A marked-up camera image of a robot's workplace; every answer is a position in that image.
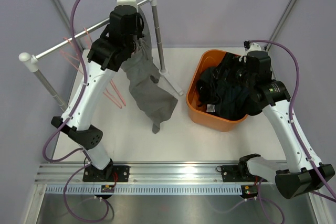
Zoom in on grey shorts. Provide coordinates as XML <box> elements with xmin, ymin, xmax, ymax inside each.
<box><xmin>121</xmin><ymin>9</ymin><xmax>177</xmax><ymax>134</ymax></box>

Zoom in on black shorts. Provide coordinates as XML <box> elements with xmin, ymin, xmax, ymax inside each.
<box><xmin>196</xmin><ymin>67</ymin><xmax>225</xmax><ymax>113</ymax></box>

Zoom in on pink hanger of navy shorts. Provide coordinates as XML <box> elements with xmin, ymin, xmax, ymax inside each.
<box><xmin>84</xmin><ymin>27</ymin><xmax>126</xmax><ymax>109</ymax></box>

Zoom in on dark navy shorts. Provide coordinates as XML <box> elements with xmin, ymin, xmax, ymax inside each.
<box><xmin>197</xmin><ymin>66</ymin><xmax>260</xmax><ymax>121</ymax></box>

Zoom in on pink hanger of black shorts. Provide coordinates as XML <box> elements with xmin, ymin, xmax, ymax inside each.
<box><xmin>59</xmin><ymin>37</ymin><xmax>80</xmax><ymax>71</ymax></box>

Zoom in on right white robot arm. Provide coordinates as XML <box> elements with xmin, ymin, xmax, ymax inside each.
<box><xmin>222</xmin><ymin>50</ymin><xmax>335</xmax><ymax>199</ymax></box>

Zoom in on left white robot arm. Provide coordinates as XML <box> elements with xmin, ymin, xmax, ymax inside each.
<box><xmin>51</xmin><ymin>5</ymin><xmax>144</xmax><ymax>181</ymax></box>

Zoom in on orange plastic basket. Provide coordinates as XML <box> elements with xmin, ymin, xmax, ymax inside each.
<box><xmin>186</xmin><ymin>49</ymin><xmax>248</xmax><ymax>132</ymax></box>

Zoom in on silver clothes rack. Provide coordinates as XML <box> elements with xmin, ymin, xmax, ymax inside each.
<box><xmin>18</xmin><ymin>0</ymin><xmax>184</xmax><ymax>112</ymax></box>

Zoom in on white slotted cable duct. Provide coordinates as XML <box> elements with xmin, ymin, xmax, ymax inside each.
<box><xmin>44</xmin><ymin>184</ymin><xmax>243</xmax><ymax>196</ymax></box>

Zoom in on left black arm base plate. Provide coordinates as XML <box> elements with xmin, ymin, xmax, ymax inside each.
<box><xmin>82</xmin><ymin>165</ymin><xmax>130</xmax><ymax>183</ymax></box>

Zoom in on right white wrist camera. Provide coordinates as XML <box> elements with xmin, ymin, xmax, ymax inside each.
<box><xmin>242</xmin><ymin>40</ymin><xmax>262</xmax><ymax>57</ymax></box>

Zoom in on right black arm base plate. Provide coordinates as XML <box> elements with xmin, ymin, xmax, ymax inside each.
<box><xmin>220</xmin><ymin>165</ymin><xmax>250</xmax><ymax>182</ymax></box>

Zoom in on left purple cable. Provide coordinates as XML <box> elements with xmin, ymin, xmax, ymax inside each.
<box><xmin>42</xmin><ymin>0</ymin><xmax>116</xmax><ymax>163</ymax></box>

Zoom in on purple cable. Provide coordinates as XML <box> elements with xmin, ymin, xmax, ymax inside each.
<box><xmin>249</xmin><ymin>39</ymin><xmax>336</xmax><ymax>201</ymax></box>
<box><xmin>42</xmin><ymin>0</ymin><xmax>116</xmax><ymax>163</ymax></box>

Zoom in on aluminium mounting rail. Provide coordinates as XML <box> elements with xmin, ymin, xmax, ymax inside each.
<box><xmin>34</xmin><ymin>162</ymin><xmax>320</xmax><ymax>184</ymax></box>

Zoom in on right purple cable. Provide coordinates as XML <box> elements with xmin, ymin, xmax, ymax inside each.
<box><xmin>249</xmin><ymin>39</ymin><xmax>336</xmax><ymax>201</ymax></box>

